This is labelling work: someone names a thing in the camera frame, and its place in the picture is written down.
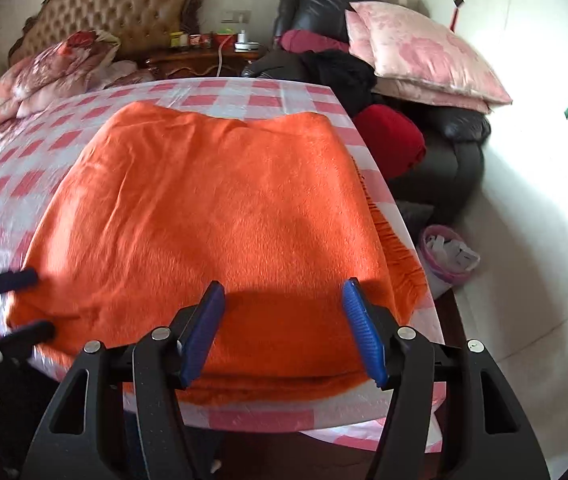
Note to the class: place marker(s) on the pink floral pillow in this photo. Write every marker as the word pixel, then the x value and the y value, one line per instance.
pixel 126 70

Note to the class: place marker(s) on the pink satin pillow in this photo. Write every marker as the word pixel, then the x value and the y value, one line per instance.
pixel 414 91
pixel 424 50

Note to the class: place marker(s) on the white wardrobe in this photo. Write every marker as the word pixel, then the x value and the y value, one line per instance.
pixel 524 110

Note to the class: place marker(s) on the orange towel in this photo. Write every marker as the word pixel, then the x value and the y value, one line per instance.
pixel 213 200

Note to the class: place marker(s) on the white round device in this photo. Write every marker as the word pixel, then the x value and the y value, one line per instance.
pixel 247 46

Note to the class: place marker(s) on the red white checkered bed sheet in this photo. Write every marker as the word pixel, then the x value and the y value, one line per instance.
pixel 13 170

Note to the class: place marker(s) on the red cloth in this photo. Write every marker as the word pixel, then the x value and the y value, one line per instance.
pixel 389 140

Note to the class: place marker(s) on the red tassel ornament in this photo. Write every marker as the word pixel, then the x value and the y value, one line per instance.
pixel 458 2

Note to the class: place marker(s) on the yellow green box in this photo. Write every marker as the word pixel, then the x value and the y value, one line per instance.
pixel 178 39

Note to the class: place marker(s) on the maroon cushion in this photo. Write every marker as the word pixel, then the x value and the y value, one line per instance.
pixel 309 41

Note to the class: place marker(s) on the trash bin with pink bag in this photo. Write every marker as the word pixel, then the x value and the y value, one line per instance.
pixel 446 255

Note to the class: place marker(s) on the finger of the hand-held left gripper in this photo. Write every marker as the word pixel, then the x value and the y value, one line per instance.
pixel 28 335
pixel 13 280

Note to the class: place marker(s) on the wall socket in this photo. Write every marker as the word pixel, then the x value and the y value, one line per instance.
pixel 236 16

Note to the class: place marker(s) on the tufted leather headboard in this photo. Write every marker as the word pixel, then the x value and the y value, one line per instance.
pixel 113 5

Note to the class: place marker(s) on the floral quilt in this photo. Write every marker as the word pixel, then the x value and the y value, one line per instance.
pixel 48 75

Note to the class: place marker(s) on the red box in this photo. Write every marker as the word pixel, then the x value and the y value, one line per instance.
pixel 201 40

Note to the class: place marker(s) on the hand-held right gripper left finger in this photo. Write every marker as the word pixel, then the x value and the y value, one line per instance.
pixel 203 330

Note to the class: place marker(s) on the black clothes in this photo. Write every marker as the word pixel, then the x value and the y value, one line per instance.
pixel 339 77

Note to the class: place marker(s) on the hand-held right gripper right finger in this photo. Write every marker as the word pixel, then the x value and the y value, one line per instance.
pixel 364 335

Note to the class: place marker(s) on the black leather sofa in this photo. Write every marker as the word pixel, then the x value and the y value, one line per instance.
pixel 456 160

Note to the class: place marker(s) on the carved wooden nightstand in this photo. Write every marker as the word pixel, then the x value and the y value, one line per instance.
pixel 188 62

